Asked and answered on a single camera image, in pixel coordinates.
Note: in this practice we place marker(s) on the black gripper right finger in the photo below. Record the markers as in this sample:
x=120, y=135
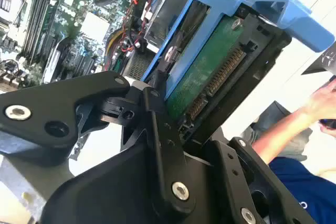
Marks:
x=236, y=176

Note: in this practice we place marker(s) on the person bare hand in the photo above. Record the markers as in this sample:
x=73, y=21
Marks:
x=323, y=103

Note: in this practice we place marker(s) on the hard disk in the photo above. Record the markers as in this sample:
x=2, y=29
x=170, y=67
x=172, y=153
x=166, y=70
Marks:
x=210, y=72

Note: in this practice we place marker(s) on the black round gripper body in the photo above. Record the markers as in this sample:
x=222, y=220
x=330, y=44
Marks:
x=110, y=195

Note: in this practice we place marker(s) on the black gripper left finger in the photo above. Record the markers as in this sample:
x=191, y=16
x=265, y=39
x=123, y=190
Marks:
x=52, y=108

